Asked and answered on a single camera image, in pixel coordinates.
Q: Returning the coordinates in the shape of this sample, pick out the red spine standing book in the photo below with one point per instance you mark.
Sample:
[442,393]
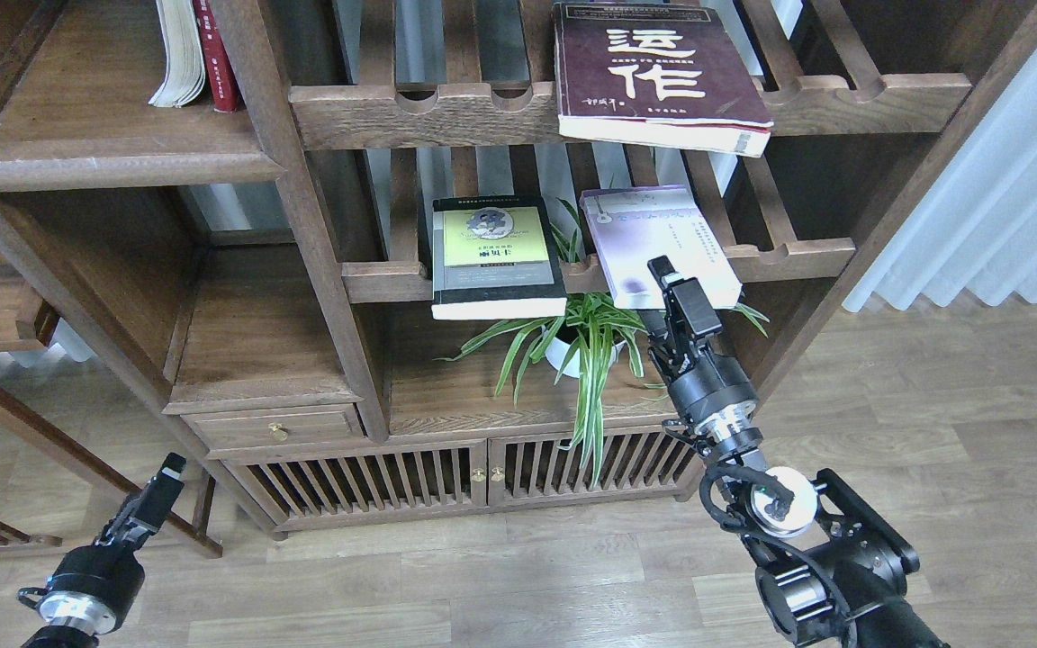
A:
[222,83]

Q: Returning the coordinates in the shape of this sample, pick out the cream paged standing book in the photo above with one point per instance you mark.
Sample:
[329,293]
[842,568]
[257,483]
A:
[185,74]

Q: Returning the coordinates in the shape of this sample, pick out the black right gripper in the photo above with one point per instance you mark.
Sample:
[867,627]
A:
[710,391]

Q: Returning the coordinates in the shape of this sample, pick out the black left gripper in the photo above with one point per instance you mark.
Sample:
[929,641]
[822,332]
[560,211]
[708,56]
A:
[92,590]

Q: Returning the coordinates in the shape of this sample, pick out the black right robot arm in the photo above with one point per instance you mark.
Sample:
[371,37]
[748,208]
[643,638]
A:
[827,564]

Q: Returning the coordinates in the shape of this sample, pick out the green spider plant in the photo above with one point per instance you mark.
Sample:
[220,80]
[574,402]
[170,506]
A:
[591,328]

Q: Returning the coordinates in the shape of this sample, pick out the dark red book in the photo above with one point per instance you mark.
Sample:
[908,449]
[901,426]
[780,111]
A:
[655,74]

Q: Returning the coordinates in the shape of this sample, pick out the dark wooden bookshelf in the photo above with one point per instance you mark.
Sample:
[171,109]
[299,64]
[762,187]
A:
[258,279]

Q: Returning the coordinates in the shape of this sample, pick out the pale purple white book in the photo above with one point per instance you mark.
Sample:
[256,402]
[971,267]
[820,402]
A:
[631,226]

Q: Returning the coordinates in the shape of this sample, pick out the yellow and black book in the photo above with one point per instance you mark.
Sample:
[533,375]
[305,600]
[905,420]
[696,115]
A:
[493,259]

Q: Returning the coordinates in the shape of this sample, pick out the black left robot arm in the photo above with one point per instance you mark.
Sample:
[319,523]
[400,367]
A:
[50,639]

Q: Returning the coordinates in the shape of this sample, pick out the white pleated curtain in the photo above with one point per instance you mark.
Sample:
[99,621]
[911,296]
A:
[976,230]

